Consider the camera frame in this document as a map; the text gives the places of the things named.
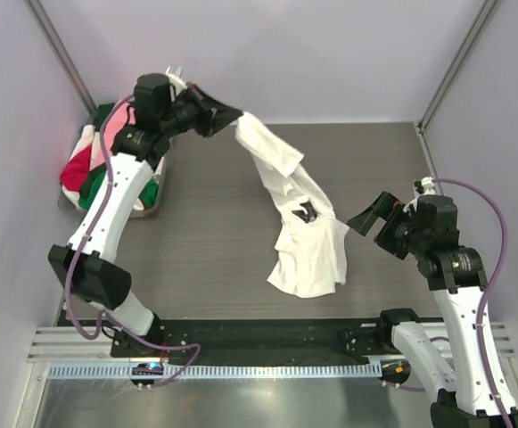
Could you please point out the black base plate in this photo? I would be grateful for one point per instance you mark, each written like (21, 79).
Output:
(280, 342)

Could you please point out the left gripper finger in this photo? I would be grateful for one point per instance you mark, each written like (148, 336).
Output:
(213, 105)
(217, 121)

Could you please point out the pink t shirt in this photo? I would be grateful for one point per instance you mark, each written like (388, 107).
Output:
(124, 116)

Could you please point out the aluminium frame post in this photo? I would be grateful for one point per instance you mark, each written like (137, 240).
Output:
(61, 53)
(472, 36)

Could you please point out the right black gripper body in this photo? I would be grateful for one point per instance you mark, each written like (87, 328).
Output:
(399, 234)

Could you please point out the aluminium front rail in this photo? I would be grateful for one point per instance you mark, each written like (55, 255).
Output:
(63, 343)

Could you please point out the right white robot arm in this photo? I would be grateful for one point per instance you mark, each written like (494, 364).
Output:
(472, 390)

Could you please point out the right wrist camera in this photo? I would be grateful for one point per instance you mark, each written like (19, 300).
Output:
(424, 186)

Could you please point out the clear plastic bin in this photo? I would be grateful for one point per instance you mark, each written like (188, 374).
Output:
(83, 175)

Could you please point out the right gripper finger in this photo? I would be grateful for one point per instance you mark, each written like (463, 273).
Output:
(363, 222)
(385, 204)

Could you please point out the right aluminium frame post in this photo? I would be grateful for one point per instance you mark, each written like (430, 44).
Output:
(472, 36)

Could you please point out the white t shirt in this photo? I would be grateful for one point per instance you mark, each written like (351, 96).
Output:
(311, 256)

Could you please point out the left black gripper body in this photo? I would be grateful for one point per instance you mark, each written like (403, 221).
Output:
(191, 112)

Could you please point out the green t shirt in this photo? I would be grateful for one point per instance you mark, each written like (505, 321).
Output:
(148, 196)

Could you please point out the red t shirt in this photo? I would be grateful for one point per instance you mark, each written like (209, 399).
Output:
(74, 174)

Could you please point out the left aluminium frame post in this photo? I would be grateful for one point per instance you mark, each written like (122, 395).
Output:
(61, 53)

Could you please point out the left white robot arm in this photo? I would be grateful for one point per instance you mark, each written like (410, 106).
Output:
(164, 107)

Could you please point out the slotted cable duct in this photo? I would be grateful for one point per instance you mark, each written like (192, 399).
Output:
(149, 370)

